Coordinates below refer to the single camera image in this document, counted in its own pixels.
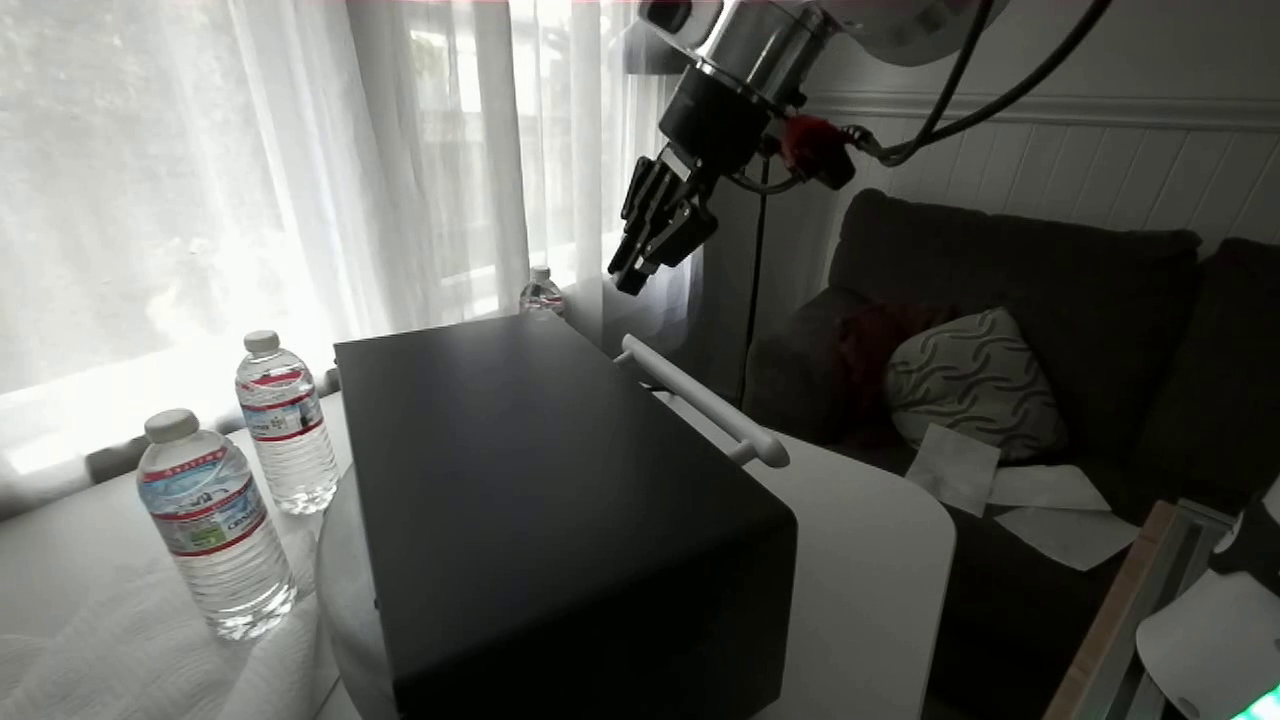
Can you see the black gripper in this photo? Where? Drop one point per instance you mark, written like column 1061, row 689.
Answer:
column 715, row 121

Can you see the wooden edged robot base platform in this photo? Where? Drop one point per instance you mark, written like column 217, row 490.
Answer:
column 1112, row 614

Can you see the black toaster oven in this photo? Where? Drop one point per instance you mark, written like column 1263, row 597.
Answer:
column 535, row 507

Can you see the capped water bottle red label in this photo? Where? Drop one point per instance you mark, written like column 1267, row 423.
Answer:
column 285, row 425
column 213, row 524

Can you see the dark red cushion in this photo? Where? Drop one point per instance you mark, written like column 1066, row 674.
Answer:
column 826, row 362

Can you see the grey patterned cushion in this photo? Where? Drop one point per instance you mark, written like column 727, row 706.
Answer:
column 975, row 381

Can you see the white sheer curtain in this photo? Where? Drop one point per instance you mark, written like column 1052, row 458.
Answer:
column 264, row 174

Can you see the white paper sheets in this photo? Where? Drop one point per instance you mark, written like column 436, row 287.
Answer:
column 1026, row 502

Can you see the dark grey sofa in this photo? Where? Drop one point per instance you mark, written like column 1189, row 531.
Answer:
column 1104, row 344

